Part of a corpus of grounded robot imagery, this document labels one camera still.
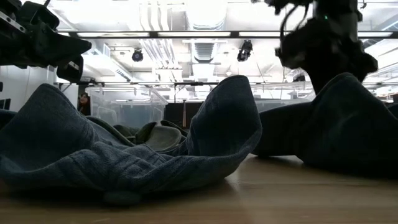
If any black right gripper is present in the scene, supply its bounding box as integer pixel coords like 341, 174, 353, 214
275, 17, 379, 94

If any black overhead frame bar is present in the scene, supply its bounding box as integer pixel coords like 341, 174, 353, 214
57, 30, 398, 39

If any black background cabinet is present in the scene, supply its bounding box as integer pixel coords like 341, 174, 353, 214
164, 101, 205, 129

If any black ceiling spotlight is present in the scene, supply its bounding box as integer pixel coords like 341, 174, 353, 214
131, 49, 145, 63
236, 39, 254, 63

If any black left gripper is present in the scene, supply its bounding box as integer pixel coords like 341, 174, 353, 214
0, 0, 93, 83

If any person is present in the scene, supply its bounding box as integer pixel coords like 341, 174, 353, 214
77, 92, 92, 116

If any clear plastic bin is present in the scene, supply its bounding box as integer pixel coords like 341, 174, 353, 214
85, 86, 169, 129

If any dark green bucket hat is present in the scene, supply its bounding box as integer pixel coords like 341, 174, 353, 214
135, 119, 190, 153

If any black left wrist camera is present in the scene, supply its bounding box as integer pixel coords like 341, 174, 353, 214
18, 1, 60, 31

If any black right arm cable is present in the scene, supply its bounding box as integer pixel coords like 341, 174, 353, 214
266, 0, 315, 44

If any dark navy bucket hat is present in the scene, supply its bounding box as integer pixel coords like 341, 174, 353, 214
252, 72, 398, 180

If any blue denim bucket hat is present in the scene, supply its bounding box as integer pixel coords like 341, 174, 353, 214
0, 74, 264, 206

